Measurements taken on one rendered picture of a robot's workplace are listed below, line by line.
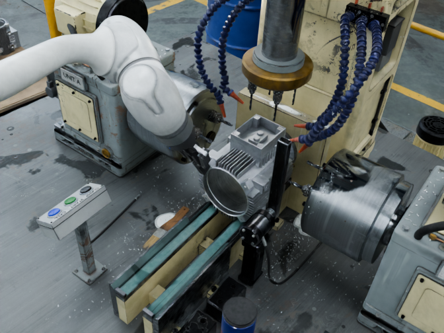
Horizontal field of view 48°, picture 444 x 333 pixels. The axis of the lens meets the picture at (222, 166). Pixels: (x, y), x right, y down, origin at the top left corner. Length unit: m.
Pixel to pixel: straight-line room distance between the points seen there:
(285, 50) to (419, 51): 3.35
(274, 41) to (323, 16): 0.23
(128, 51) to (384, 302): 0.85
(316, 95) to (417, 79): 2.65
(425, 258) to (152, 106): 0.66
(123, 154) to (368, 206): 0.82
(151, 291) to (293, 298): 0.39
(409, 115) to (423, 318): 2.51
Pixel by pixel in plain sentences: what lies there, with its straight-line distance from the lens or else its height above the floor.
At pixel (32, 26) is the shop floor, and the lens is 4.56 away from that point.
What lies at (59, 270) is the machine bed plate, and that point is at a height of 0.80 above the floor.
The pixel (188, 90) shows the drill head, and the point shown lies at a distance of 1.47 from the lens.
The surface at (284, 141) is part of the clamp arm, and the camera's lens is 1.17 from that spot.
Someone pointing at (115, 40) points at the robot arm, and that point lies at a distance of 1.06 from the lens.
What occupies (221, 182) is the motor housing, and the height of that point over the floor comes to 0.97.
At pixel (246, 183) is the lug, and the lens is 1.28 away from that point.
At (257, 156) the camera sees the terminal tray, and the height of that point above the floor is 1.12.
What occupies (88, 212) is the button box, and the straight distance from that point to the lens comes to 1.29.
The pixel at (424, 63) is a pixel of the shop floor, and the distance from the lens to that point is 4.38.
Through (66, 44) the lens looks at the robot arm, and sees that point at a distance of 1.02.
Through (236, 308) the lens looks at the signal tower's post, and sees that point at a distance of 0.90.
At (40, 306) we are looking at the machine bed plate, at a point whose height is 0.80.
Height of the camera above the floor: 1.97
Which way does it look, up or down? 42 degrees down
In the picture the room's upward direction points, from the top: 4 degrees clockwise
